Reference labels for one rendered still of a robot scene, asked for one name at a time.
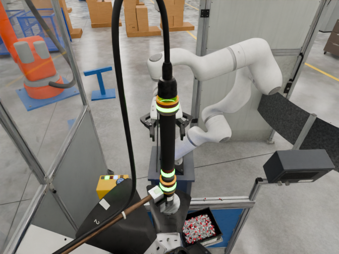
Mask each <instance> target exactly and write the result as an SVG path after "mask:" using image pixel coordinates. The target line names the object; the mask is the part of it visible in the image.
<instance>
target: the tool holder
mask: <svg viewBox="0 0 339 254"><path fill-rule="evenodd" d="M157 188H158V186H156V187H154V188H152V189H151V190H149V191H148V195H149V194H150V195H151V196H152V201H153V202H154V203H155V206H156V207H157V209H158V210H159V211H160V212H161V213H162V214H165V215H172V214H174V213H175V212H177V210H179V207H180V199H179V197H178V196H177V195H176V194H175V196H174V203H173V205H172V206H170V207H166V206H165V202H166V197H165V196H164V195H163V192H162V191H161V192H159V193H158V194H155V193H154V190H155V189H157Z"/></svg>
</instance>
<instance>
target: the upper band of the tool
mask: <svg viewBox="0 0 339 254"><path fill-rule="evenodd" d="M165 100H166V101H165ZM169 100H170V101H169ZM156 101H157V102H158V103H159V104H162V105H173V104H176V103H177V102H178V101H179V96H178V95H177V96H176V97H175V98H172V99H163V98H160V97H159V96H158V95H157V96H156ZM160 108H162V107H160ZM173 108H174V107H173ZM163 109H172V108H163ZM162 112H163V111H162ZM172 112H173V111H172Z"/></svg>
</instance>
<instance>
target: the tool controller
mask: <svg viewBox="0 0 339 254"><path fill-rule="evenodd" d="M263 169H264V172H265V175H266V178H267V180H268V183H277V184H278V186H282V185H283V184H282V183H285V185H286V186H288V185H290V183H299V182H314V181H316V180H317V179H319V178H321V177H322V176H324V175H326V174H327V173H329V172H330V171H332V170H333V169H335V166H334V165H333V163H332V161H331V159H330V157H329V156H328V154H327V152H326V150H325V149H315V150H277V151H275V152H274V154H273V155H272V156H271V157H270V158H269V159H268V160H267V162H266V163H265V164H264V165H263Z"/></svg>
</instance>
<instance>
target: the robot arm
mask: <svg viewBox="0 0 339 254"><path fill-rule="evenodd" d="M170 61H171V63H172V66H176V65H187V66H189V67H190V68H191V70H192V72H193V74H194V76H195V78H196V79H197V80H198V81H207V80H210V79H213V78H215V77H218V76H221V75H224V74H227V73H229V72H232V71H235V70H237V71H236V79H235V83H234V86H233V88H232V89H231V90H230V92H229V93H228V95H227V96H226V97H225V98H224V99H223V100H221V101H220V102H218V103H216V104H213V105H210V106H207V107H206V108H204V109H203V111H202V114H201V116H202V120H203V122H204V124H205V126H206V128H207V130H208V132H204V131H203V130H202V129H201V128H199V127H197V126H194V127H192V128H190V129H189V130H187V131H185V127H187V126H188V125H189V123H190V122H191V120H192V118H193V117H192V116H191V115H189V114H187V113H184V112H182V109H181V105H180V103H179V111H178V112H177V113H176V127H179V128H180V136H179V137H178V138H176V139H175V165H176V166H177V165H180V164H181V163H182V161H183V156H184V155H186V154H187V153H189V152H190V151H192V150H194V149H195V148H197V147H198V146H200V145H201V144H203V143H206V142H214V143H224V142H226V141H227V140H229V139H230V137H231V135H232V131H231V128H230V126H229V124H228V123H227V121H226V119H225V117H224V115H223V112H224V113H235V112H237V111H239V110H240V109H241V108H242V107H243V106H244V105H245V104H246V103H247V102H248V100H249V99H250V96H251V86H252V83H253V84H254V86H255V87H256V88H257V89H258V91H260V92H261V93H262V94H264V95H272V94H275V93H276V92H278V91H279V90H280V89H281V87H282V84H283V77H282V74H281V71H280V69H279V67H278V65H277V63H276V61H275V59H274V57H273V55H272V52H271V50H270V47H269V44H268V43H267V42H266V41H265V40H264V39H262V38H251V39H248V40H245V41H242V42H239V43H237V44H234V45H231V46H229V47H226V48H223V49H221V50H218V51H216V52H213V53H210V54H208V55H205V56H197V55H195V54H193V53H191V52H190V51H188V50H185V49H182V48H172V49H170ZM163 62H164V51H162V52H159V53H157V54H154V55H153V56H151V57H150V58H149V59H148V60H147V68H148V71H149V74H150V77H151V80H152V87H153V99H152V102H151V109H150V113H148V114H146V115H144V116H142V117H140V121H141V122H142V123H143V124H144V126H145V127H147V128H148V129H149V131H150V138H152V141H153V142H154V141H155V132H154V128H156V127H157V111H156V96H157V90H158V87H157V83H158V80H159V78H160V77H161V76H162V64H163ZM182 117H183V118H185V119H186V120H185V121H183V120H182ZM149 118H150V122H148V121H147V120H148V119H149Z"/></svg>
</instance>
